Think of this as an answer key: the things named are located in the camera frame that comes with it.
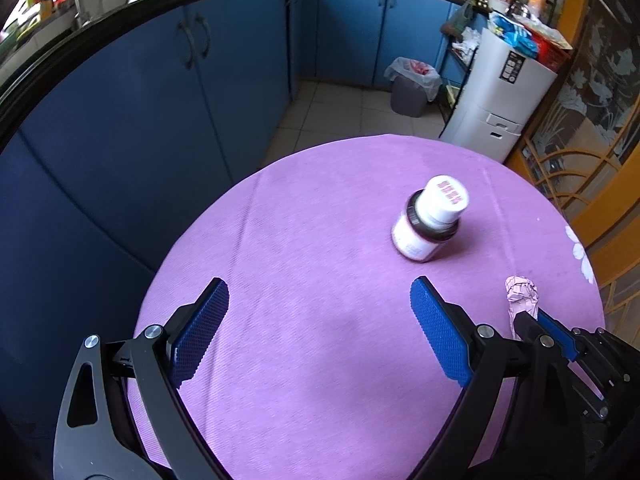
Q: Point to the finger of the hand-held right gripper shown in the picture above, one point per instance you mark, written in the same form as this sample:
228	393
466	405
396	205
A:
557	332
524	322

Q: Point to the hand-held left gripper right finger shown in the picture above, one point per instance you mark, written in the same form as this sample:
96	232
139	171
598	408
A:
440	330

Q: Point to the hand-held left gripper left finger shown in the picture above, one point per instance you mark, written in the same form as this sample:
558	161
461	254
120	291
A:
200	330

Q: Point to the pink wrapper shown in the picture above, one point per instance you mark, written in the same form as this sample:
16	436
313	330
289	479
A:
522	295

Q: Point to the white-capped bottle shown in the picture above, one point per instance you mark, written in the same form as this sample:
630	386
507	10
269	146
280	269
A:
425	240

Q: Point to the grey trash bin with bag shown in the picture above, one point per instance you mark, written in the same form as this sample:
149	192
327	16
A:
407	100

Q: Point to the wooden etched glass door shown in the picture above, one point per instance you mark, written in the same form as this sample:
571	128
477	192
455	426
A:
620	260
590	85

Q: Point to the blue kitchen cabinets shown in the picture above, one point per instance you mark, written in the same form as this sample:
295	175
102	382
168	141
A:
125	110

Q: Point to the white storage cabinet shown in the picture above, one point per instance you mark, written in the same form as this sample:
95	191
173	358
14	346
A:
495	90

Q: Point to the red plastic basket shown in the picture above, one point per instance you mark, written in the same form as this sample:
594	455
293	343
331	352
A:
550	52

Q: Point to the blue snack packet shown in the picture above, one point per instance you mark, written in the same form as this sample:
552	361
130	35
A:
515	37

